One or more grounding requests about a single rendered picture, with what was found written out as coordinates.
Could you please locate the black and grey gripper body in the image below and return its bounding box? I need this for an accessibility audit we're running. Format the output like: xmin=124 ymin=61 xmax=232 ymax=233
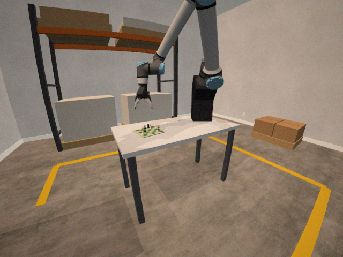
xmin=139 ymin=84 xmax=150 ymax=99

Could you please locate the green and cream chessboard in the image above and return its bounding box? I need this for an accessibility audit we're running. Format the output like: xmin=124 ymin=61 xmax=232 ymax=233
xmin=133 ymin=126 xmax=166 ymax=138

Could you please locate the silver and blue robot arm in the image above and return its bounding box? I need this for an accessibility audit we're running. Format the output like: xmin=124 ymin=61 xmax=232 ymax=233
xmin=137 ymin=0 xmax=224 ymax=90

